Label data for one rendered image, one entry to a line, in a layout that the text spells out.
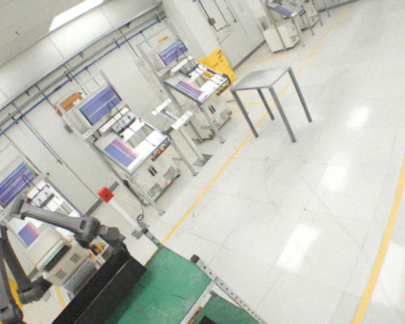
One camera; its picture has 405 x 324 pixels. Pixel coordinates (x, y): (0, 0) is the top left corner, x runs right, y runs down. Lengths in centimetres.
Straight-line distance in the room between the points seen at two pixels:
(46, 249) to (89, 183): 364
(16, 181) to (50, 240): 194
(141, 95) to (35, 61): 211
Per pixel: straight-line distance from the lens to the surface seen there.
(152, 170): 367
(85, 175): 504
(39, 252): 153
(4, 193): 340
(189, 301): 116
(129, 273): 128
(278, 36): 680
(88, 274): 164
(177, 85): 402
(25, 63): 507
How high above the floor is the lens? 181
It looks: 28 degrees down
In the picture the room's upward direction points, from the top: 35 degrees counter-clockwise
